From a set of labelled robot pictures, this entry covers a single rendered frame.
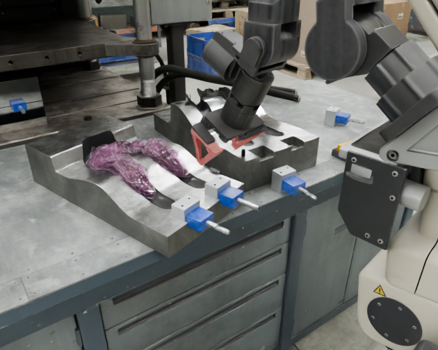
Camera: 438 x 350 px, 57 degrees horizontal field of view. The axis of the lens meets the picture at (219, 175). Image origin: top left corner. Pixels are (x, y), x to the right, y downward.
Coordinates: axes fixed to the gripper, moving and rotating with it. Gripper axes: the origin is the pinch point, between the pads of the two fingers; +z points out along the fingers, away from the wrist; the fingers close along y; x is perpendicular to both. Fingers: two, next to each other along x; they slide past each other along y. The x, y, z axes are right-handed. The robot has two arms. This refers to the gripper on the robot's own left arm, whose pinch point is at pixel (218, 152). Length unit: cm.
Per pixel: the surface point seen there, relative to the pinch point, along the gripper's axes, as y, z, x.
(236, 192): -6.7, 11.9, 4.8
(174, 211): 7.5, 13.9, 1.0
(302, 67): -354, 170, -146
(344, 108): -90, 26, -8
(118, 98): -39, 63, -77
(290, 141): -36.7, 14.2, -1.2
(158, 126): -26, 39, -39
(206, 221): 4.7, 11.6, 7.0
